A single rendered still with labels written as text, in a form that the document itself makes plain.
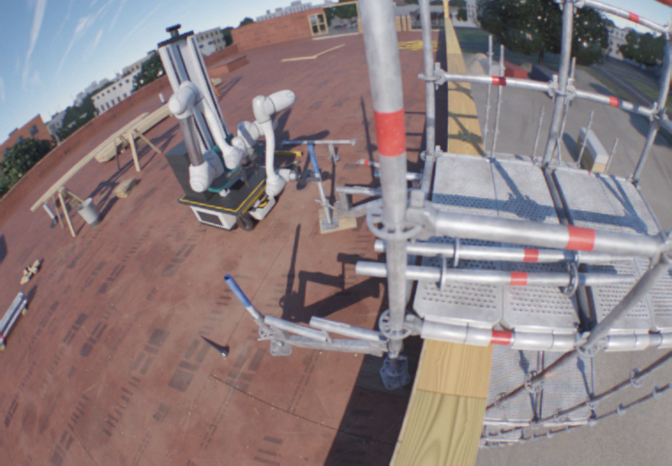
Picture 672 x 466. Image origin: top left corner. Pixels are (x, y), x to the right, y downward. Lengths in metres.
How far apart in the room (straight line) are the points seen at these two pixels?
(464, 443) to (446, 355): 0.31
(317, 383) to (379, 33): 1.65
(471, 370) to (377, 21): 0.96
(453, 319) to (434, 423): 0.35
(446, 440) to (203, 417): 1.46
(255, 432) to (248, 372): 0.39
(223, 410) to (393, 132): 1.78
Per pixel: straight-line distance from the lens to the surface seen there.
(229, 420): 1.89
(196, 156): 2.06
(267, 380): 1.84
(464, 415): 0.97
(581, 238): 0.64
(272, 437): 1.76
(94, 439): 2.70
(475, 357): 1.02
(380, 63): 0.42
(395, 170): 0.49
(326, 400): 1.70
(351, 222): 2.36
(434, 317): 0.99
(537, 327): 1.07
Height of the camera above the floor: 1.64
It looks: 41 degrees down
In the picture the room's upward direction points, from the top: 13 degrees counter-clockwise
